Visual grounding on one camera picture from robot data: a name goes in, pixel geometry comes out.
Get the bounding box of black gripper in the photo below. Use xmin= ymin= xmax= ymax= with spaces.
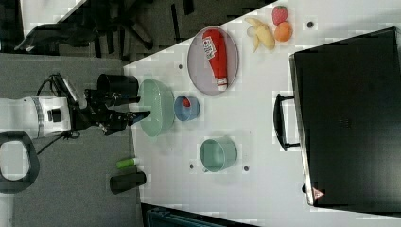
xmin=71 ymin=89 xmax=150 ymax=136

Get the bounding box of black oven door handle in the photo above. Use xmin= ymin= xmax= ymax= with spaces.
xmin=273 ymin=94 xmax=300 ymax=151

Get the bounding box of black toaster oven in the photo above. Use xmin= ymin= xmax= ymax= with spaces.
xmin=289 ymin=27 xmax=401 ymax=217

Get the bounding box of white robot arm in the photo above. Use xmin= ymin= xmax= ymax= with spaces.
xmin=1 ymin=89 xmax=150 ymax=139

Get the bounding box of black cylindrical cup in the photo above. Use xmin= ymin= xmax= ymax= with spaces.
xmin=96 ymin=74 xmax=139 ymax=97

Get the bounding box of green perforated colander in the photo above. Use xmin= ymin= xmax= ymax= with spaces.
xmin=139 ymin=79 xmax=174 ymax=137

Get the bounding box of green marker tube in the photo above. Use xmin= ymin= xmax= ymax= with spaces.
xmin=116 ymin=158 xmax=140 ymax=169

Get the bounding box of small blue bowl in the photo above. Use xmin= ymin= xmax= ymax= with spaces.
xmin=174 ymin=96 xmax=200 ymax=121

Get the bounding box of small red strawberry toy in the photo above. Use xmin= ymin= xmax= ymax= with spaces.
xmin=182 ymin=98 xmax=190 ymax=107

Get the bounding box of grey oval plate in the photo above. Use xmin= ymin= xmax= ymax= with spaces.
xmin=187 ymin=26 xmax=239 ymax=96

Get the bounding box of black office chair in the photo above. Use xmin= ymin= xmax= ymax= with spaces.
xmin=13 ymin=0 xmax=197 ymax=62

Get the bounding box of green metal mug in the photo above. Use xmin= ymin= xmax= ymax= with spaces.
xmin=200 ymin=136 xmax=237 ymax=172

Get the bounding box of red ketchup bottle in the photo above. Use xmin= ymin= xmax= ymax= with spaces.
xmin=202 ymin=28 xmax=228 ymax=92

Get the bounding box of peeled toy banana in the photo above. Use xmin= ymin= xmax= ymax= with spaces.
xmin=245 ymin=17 xmax=275 ymax=52

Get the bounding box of orange toy fruit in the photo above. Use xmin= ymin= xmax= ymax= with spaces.
xmin=274 ymin=22 xmax=292 ymax=42

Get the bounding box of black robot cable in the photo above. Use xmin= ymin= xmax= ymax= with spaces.
xmin=35 ymin=74 xmax=81 ymax=156

